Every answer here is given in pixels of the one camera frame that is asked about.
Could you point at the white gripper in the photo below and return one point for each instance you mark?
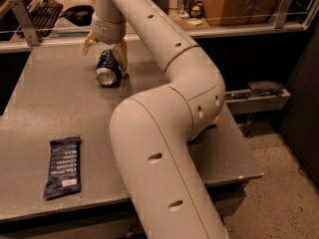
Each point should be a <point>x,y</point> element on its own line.
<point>108,31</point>

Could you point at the blue pepsi can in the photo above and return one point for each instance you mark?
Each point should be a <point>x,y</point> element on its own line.
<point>108,69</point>

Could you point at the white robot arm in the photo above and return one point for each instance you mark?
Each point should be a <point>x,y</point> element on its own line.
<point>150,130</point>

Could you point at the black headphones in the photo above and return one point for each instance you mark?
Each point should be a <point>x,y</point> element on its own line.
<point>80,15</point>

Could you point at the black keyboard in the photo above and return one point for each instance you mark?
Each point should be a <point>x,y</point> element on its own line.
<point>44,16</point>

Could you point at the cans on back desk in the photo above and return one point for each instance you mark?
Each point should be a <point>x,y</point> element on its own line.
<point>184,8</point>

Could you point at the small round brown object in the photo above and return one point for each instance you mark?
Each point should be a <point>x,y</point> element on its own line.
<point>195,12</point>

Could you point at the brown cardboard box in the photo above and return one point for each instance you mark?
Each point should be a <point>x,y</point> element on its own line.
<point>238,12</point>

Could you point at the yellow sponge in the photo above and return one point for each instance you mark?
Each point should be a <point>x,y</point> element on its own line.
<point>214,121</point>

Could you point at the dark blue snack bar wrapper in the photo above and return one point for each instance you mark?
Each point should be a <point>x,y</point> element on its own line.
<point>64,168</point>

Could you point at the grey table drawer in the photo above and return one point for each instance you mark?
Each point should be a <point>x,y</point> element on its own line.
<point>116,221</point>

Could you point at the middle metal rail bracket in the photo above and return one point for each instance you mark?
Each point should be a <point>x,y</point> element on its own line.
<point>164,4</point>

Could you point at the metal rail bracket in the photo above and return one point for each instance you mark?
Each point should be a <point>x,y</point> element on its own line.
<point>164,4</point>
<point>279,17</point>
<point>22,15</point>

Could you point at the left metal rail bracket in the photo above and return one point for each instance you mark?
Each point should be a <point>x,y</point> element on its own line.
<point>22,15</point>

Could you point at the grey metal shelf bracket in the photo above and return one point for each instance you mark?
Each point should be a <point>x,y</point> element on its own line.
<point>258,97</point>

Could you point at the right metal rail bracket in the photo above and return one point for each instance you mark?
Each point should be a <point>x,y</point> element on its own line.
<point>279,17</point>

